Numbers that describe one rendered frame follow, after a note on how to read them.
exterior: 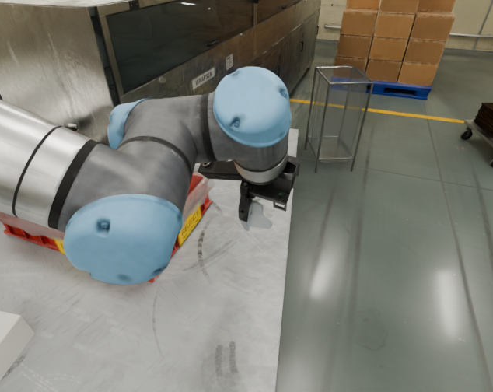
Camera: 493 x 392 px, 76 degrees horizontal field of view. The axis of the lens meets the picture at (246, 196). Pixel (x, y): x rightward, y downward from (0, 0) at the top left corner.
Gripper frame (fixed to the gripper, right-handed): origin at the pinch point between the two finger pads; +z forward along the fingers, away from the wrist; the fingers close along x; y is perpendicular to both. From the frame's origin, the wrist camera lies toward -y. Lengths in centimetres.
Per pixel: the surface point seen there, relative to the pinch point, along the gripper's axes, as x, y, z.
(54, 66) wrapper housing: 24, -81, 18
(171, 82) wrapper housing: 47, -59, 48
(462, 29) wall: 510, 167, 424
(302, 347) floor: -36, 28, 97
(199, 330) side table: -28.9, -2.2, 5.5
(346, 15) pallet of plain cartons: 306, -17, 246
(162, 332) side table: -31.8, -8.7, 4.5
